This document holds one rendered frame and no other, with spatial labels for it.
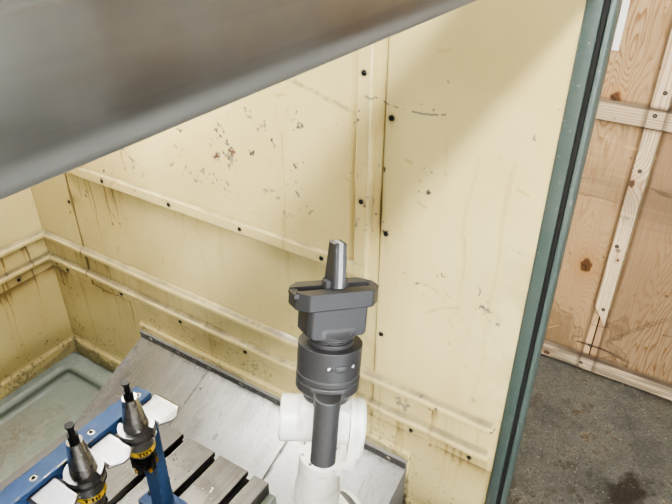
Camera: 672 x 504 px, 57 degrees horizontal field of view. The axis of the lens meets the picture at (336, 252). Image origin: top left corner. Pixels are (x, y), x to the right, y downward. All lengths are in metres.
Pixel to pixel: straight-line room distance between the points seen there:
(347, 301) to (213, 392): 1.01
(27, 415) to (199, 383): 0.65
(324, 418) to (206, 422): 0.94
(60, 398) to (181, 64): 2.11
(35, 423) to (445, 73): 1.67
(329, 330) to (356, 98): 0.45
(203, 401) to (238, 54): 1.61
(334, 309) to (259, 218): 0.59
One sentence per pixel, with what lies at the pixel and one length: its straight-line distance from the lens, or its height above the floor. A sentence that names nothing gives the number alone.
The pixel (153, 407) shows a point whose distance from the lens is 1.21.
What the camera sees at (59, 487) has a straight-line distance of 1.14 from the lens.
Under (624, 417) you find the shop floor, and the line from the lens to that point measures 3.08.
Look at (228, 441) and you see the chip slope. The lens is 1.69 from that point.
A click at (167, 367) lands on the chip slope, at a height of 0.83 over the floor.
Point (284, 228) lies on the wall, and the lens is 1.32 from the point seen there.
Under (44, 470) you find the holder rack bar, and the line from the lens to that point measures 1.16.
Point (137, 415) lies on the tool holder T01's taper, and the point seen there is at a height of 1.26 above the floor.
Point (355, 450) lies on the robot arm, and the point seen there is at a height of 1.36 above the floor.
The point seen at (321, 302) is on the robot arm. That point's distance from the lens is 0.79.
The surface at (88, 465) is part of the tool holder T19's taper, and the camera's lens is 1.11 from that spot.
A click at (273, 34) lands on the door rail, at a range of 0.20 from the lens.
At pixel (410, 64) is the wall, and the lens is 1.04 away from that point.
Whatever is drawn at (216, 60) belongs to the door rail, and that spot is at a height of 2.01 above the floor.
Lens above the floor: 2.06
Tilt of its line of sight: 32 degrees down
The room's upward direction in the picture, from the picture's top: straight up
